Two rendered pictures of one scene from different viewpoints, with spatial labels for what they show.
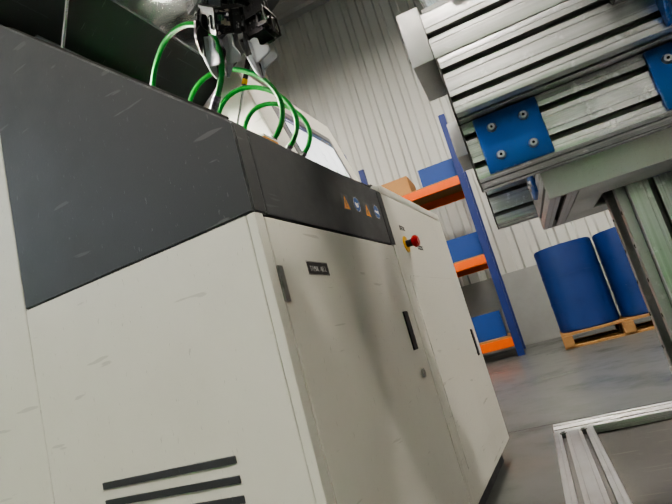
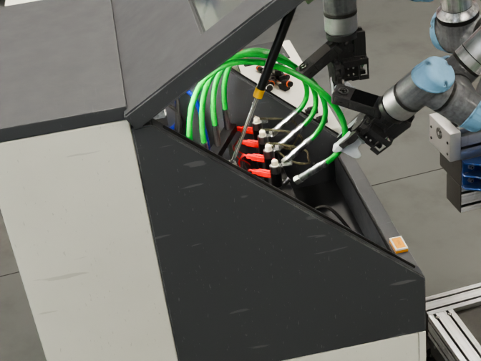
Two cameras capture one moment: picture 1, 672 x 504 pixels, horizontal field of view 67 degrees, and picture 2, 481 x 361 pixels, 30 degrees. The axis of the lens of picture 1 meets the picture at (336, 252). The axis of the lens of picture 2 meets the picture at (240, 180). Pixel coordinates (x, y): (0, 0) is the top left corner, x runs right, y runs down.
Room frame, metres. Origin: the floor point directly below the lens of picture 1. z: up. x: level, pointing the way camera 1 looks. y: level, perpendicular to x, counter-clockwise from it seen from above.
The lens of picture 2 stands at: (-0.42, 1.22, 2.23)
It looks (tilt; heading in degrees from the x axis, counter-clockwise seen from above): 31 degrees down; 331
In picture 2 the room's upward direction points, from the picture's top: 8 degrees counter-clockwise
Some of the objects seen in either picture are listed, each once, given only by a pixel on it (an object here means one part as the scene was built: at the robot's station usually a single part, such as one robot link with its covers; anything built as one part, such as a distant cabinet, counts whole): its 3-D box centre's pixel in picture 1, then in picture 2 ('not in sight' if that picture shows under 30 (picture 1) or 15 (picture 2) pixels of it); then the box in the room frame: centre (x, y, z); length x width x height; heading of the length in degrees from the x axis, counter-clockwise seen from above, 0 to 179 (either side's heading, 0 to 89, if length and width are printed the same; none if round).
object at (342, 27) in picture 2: not in sight; (340, 22); (1.12, 0.05, 1.45); 0.08 x 0.08 x 0.05
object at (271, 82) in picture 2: not in sight; (275, 72); (1.82, -0.22, 1.01); 0.23 x 0.11 x 0.06; 157
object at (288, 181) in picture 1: (327, 202); (371, 224); (1.11, -0.01, 0.87); 0.62 x 0.04 x 0.16; 157
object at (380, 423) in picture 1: (386, 389); not in sight; (1.10, -0.02, 0.44); 0.65 x 0.02 x 0.68; 157
